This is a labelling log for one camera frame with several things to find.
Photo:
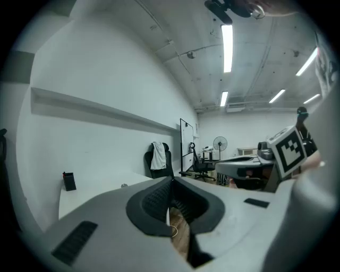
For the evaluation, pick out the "grey gripper-mounted camera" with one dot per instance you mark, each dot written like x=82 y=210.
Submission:
x=264 y=150

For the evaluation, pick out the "white cloth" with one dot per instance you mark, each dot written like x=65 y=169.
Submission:
x=158 y=156

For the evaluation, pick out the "white air conditioner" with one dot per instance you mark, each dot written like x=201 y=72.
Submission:
x=235 y=107

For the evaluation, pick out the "black square pen holder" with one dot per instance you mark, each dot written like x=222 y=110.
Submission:
x=70 y=183

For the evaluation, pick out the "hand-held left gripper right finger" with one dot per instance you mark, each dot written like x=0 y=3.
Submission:
x=239 y=217

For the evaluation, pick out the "white low cabinet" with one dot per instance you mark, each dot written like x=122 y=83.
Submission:
x=247 y=152

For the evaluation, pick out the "person's right hand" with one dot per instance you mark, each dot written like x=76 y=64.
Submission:
x=314 y=162

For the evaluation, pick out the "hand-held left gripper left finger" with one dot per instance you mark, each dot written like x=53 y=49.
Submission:
x=106 y=220

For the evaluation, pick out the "black standing fan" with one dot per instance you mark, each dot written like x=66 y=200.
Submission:
x=220 y=144

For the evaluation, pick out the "whiteboard on stand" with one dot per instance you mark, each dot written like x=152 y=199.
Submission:
x=187 y=138

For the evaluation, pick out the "black white striped helmet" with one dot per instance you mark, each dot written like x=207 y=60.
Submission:
x=222 y=178

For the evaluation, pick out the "black office chair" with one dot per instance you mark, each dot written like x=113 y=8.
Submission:
x=203 y=166
x=169 y=164

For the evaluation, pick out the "ceiling dome sensor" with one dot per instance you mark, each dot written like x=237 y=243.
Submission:
x=191 y=54

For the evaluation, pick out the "ceiling tube light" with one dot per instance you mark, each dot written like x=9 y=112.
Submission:
x=306 y=62
x=224 y=98
x=276 y=95
x=312 y=98
x=227 y=47

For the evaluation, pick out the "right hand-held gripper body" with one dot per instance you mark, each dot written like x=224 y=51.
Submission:
x=289 y=154

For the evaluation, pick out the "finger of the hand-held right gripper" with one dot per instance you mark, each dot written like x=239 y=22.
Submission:
x=231 y=167
x=249 y=157

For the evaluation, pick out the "black head-mounted camera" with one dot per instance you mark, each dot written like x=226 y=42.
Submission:
x=225 y=9

